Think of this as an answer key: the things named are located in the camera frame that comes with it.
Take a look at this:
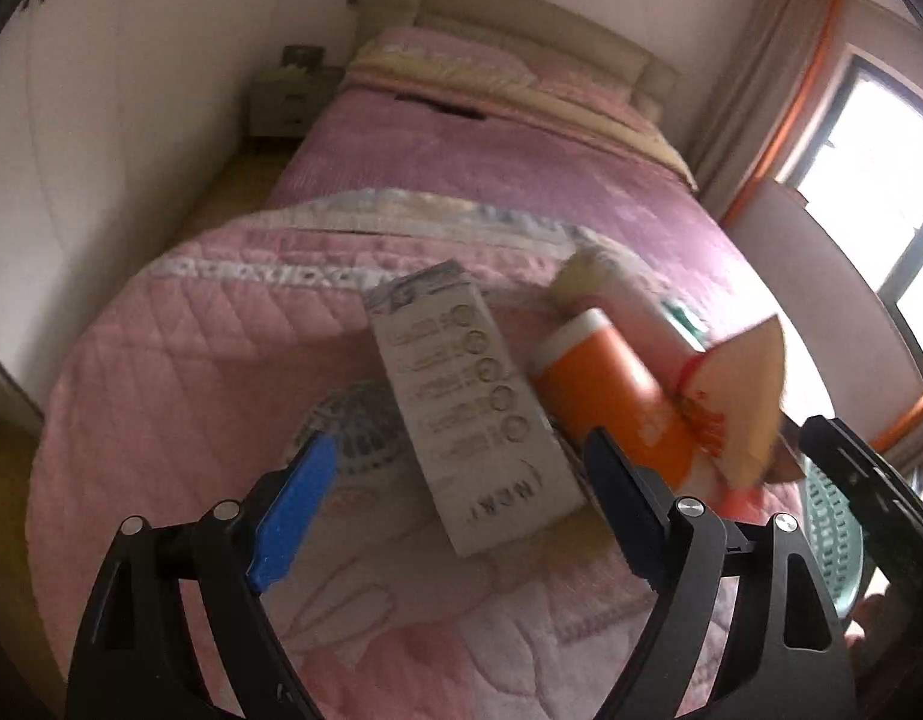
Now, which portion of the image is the mint green laundry basket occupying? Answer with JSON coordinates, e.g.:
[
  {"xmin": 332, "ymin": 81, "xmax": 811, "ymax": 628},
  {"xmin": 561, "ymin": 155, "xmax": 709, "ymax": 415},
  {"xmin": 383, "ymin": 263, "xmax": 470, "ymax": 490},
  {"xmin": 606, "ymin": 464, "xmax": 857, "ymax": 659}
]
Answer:
[{"xmin": 800, "ymin": 455, "xmax": 875, "ymax": 622}]

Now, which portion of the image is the orange cone paper cup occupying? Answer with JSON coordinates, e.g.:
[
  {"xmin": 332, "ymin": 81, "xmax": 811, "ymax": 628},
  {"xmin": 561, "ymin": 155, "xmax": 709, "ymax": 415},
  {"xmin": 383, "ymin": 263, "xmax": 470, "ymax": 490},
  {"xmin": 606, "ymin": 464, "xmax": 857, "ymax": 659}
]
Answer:
[{"xmin": 676, "ymin": 316, "xmax": 786, "ymax": 491}]

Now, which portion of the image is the grey printed carton box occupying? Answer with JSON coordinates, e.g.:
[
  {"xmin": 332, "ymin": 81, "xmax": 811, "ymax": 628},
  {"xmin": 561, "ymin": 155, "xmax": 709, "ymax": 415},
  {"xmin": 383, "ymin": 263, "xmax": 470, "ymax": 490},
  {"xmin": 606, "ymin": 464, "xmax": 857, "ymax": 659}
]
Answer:
[{"xmin": 364, "ymin": 260, "xmax": 585, "ymax": 557}]

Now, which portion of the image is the orange white paper cup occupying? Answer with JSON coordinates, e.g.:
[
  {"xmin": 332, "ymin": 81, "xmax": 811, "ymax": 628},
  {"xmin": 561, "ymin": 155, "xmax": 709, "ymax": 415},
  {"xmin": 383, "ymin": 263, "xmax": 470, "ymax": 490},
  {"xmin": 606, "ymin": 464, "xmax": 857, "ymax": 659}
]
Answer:
[{"xmin": 528, "ymin": 309, "xmax": 718, "ymax": 504}]

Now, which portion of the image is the pink floral paper cup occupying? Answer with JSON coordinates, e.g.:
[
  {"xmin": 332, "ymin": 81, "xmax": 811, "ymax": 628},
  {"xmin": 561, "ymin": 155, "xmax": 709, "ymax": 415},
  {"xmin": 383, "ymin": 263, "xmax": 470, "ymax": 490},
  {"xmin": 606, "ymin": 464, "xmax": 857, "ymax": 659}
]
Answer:
[{"xmin": 549, "ymin": 245, "xmax": 711, "ymax": 392}]

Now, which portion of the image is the brown cardboard piece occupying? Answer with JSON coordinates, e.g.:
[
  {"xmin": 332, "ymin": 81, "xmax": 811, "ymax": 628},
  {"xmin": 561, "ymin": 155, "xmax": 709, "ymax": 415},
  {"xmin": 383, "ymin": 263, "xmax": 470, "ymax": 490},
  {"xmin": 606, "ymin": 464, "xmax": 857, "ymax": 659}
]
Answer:
[{"xmin": 764, "ymin": 415, "xmax": 805, "ymax": 484}]

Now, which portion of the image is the red plastic bag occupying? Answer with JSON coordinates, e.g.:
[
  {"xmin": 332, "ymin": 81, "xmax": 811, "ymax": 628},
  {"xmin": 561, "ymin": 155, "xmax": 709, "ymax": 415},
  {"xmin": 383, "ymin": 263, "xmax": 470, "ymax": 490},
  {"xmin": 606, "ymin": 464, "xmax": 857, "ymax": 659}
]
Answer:
[{"xmin": 714, "ymin": 483, "xmax": 768, "ymax": 525}]

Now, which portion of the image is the person's right hand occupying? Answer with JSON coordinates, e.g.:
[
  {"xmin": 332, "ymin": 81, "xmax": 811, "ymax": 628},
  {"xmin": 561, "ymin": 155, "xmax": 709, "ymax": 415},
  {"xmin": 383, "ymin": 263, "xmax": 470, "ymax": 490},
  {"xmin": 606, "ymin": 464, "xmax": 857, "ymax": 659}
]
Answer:
[{"xmin": 844, "ymin": 593, "xmax": 886, "ymax": 649}]

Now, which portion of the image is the pink quilted blanket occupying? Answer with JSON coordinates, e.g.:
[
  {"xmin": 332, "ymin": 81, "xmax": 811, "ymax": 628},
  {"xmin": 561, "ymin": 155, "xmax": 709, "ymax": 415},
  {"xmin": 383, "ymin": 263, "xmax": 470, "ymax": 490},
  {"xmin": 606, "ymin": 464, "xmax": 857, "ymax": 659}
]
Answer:
[{"xmin": 23, "ymin": 185, "xmax": 808, "ymax": 720}]

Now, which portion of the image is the window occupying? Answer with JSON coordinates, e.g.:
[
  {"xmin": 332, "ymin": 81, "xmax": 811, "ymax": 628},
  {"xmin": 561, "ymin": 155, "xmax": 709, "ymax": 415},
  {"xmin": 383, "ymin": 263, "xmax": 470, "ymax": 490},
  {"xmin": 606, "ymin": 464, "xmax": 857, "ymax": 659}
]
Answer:
[{"xmin": 786, "ymin": 55, "xmax": 923, "ymax": 379}]

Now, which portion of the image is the pink pillow right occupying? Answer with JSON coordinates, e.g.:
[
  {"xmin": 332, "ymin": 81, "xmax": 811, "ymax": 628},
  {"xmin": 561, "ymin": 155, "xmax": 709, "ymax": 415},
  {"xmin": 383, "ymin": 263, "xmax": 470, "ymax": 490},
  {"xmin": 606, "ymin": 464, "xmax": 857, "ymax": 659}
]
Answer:
[{"xmin": 528, "ymin": 59, "xmax": 654, "ymax": 130}]

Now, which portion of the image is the pink pillow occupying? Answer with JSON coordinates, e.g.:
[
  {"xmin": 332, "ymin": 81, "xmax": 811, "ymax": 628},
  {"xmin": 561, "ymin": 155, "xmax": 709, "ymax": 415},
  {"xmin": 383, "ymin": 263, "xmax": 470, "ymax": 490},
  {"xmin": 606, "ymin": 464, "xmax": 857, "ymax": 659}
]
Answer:
[
  {"xmin": 528, "ymin": 59, "xmax": 654, "ymax": 130},
  {"xmin": 359, "ymin": 26, "xmax": 537, "ymax": 83}
]

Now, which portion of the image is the purple bedspread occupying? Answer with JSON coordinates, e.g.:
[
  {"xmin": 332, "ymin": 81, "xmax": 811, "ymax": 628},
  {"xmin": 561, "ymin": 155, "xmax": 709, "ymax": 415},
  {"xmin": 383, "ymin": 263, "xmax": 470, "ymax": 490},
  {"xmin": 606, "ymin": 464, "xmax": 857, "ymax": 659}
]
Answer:
[{"xmin": 264, "ymin": 81, "xmax": 742, "ymax": 295}]

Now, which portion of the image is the white wardrobe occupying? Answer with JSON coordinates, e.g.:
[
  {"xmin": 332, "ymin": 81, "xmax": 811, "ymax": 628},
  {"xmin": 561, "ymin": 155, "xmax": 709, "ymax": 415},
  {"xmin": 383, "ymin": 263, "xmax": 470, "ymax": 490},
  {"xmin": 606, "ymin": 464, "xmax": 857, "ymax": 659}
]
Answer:
[{"xmin": 0, "ymin": 0, "xmax": 276, "ymax": 401}]

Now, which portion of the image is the beige nightstand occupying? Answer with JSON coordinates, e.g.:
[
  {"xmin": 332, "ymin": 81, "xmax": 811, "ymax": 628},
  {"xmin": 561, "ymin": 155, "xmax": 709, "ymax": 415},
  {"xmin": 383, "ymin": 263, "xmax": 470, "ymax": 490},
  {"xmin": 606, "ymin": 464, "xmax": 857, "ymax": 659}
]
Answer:
[{"xmin": 248, "ymin": 65, "xmax": 344, "ymax": 138}]

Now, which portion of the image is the black device on nightstand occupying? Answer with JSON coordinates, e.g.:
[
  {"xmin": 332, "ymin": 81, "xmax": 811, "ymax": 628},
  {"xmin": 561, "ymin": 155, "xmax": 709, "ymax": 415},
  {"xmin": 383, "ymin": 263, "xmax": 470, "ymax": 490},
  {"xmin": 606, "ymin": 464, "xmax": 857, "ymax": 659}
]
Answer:
[{"xmin": 281, "ymin": 44, "xmax": 325, "ymax": 71}]

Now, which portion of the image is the yellow folded blanket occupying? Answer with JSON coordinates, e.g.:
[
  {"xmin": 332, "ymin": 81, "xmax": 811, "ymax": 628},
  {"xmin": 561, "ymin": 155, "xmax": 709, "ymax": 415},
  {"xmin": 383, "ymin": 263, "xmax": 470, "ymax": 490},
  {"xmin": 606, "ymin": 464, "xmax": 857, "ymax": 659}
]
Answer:
[{"xmin": 343, "ymin": 50, "xmax": 697, "ymax": 190}]

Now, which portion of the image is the pink pillow left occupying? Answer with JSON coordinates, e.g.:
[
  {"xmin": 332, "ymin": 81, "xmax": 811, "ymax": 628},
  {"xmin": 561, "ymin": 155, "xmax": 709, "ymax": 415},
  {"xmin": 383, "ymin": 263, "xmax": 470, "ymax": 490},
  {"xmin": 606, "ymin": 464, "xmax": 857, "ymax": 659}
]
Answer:
[{"xmin": 359, "ymin": 26, "xmax": 537, "ymax": 83}]

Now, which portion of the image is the beige padded headboard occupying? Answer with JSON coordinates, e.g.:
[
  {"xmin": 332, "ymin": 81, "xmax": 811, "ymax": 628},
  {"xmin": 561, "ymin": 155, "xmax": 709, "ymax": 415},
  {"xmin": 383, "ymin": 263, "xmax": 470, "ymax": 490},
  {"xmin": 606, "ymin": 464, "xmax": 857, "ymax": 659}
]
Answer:
[{"xmin": 352, "ymin": 0, "xmax": 679, "ymax": 124}]

